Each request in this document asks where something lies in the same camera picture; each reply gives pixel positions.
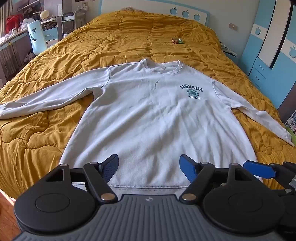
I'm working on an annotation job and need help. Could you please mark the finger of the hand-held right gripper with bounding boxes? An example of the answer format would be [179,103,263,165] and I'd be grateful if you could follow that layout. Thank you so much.
[243,160,278,179]

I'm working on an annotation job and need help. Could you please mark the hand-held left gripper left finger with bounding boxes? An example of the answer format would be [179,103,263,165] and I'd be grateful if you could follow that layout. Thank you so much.
[44,154,119,202]

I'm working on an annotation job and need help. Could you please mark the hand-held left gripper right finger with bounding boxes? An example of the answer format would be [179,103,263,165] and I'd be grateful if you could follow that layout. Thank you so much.
[179,154,252,202]

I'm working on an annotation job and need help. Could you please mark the white long-sleeve sweatshirt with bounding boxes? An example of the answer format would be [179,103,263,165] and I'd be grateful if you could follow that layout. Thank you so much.
[0,58,295,197]

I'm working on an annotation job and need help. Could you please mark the green cloth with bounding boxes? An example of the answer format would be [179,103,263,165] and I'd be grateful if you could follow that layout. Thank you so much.
[284,125,296,145]

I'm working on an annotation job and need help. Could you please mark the blue white wardrobe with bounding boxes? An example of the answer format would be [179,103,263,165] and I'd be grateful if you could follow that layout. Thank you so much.
[239,0,296,113]

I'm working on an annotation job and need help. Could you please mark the bedside table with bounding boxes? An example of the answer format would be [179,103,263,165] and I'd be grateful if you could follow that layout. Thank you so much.
[220,42,238,63]

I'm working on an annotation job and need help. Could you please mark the white board with black edge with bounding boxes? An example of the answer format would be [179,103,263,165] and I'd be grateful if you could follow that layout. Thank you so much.
[258,0,290,68]

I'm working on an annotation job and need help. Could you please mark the mustard yellow quilt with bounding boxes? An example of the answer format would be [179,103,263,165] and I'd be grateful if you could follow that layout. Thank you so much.
[0,9,289,200]

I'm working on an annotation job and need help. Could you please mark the white black sneakers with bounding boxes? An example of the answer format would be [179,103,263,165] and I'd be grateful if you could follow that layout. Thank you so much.
[23,49,36,62]

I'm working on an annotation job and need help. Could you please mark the light blue chair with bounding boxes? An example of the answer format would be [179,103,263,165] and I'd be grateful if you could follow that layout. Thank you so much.
[27,20,48,56]

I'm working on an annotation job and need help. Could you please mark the grey storage rack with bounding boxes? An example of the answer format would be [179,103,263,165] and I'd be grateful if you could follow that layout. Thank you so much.
[61,10,87,36]

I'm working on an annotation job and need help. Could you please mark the white desk with blue drawers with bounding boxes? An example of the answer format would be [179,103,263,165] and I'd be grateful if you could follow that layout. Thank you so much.
[0,18,63,80]

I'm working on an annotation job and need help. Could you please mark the white blue bed headboard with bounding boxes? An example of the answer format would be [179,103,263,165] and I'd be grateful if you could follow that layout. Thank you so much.
[100,0,211,26]

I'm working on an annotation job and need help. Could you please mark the red bag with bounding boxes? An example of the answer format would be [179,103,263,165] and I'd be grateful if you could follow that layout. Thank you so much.
[6,14,24,33]

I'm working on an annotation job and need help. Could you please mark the cluttered wall shelf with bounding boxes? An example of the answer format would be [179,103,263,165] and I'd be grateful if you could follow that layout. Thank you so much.
[13,0,48,13]

